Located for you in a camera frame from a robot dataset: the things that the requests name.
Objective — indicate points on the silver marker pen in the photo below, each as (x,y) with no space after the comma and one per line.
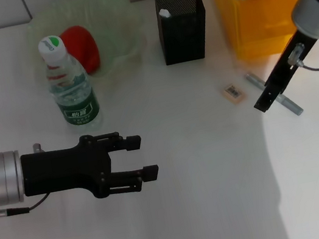
(293,106)

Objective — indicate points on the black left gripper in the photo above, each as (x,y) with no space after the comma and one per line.
(63,169)

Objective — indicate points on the black mesh pen holder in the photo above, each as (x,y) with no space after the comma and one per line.
(183,34)

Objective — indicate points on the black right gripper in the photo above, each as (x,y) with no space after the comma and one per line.
(289,65)

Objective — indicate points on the red-orange fruit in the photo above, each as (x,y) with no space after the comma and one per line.
(85,49)

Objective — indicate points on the yellow plastic storage bin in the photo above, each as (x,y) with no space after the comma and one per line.
(257,28)

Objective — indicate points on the green retractable pen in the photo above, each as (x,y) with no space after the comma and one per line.
(164,13)

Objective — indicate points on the pale green ruffled fruit bowl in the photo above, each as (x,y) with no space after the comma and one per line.
(115,25)

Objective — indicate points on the silver left gripper knob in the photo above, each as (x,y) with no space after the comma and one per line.
(37,148)

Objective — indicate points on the clear bottle with green label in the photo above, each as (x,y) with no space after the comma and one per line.
(76,103)

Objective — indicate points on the beige eraser with barcode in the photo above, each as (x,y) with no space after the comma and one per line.
(233,94)

